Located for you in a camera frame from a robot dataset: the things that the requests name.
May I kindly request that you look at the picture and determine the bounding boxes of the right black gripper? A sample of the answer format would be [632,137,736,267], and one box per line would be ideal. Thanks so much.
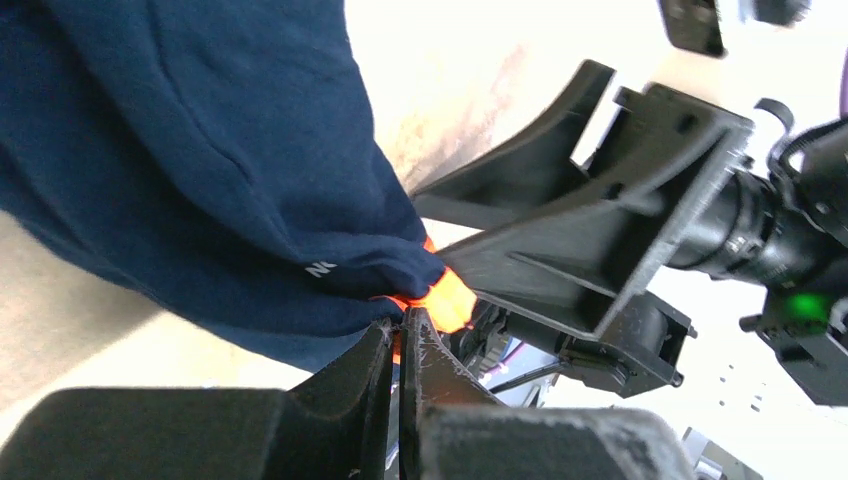
[412,60,847,342]

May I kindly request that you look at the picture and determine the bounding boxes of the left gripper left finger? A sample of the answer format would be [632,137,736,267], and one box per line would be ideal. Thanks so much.
[1,322,392,479]

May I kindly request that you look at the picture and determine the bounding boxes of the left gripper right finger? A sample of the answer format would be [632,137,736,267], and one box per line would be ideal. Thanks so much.
[400,309,694,479]

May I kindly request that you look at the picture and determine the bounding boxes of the navy orange boxer briefs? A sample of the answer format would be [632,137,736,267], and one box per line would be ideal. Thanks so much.
[1,1,477,372]

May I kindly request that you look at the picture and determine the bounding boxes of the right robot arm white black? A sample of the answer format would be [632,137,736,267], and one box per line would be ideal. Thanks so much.
[413,60,847,406]

